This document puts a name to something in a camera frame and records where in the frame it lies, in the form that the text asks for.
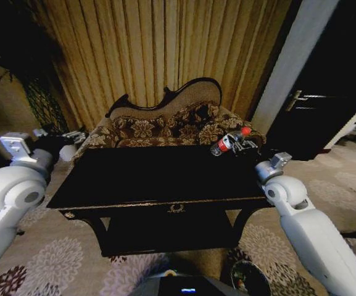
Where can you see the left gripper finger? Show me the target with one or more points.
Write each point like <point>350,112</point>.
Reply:
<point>79,140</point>
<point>72,134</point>

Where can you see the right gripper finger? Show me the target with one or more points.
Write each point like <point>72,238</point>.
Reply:
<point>250,143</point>
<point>237,146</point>

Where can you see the clear plastic bottle red cap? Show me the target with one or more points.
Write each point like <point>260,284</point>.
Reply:
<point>229,140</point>

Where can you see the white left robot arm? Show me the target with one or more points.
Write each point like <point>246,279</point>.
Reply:
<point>8,197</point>

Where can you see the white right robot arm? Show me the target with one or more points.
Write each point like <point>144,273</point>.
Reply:
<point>307,222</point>

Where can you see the round dark trash bin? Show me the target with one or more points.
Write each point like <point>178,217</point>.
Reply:
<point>250,278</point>

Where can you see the white round object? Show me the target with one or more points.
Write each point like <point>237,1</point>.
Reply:
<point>68,153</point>

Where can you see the woven plant stand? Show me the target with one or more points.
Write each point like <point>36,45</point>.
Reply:
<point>45,105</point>

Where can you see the floral patterned sofa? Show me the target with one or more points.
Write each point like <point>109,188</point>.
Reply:
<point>168,126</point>

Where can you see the dark wooden table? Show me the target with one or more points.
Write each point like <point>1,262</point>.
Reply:
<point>162,185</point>

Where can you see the dark door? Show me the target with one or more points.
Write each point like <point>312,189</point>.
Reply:
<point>329,89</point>

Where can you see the dark green potted plant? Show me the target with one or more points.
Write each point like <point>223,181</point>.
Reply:
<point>14,40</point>

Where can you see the beige pleated curtain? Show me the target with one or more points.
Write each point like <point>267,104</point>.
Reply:
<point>153,52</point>

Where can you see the robot front shell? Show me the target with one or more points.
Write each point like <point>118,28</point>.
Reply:
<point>187,286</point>

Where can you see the white door frame post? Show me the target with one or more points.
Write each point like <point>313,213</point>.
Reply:
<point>295,61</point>

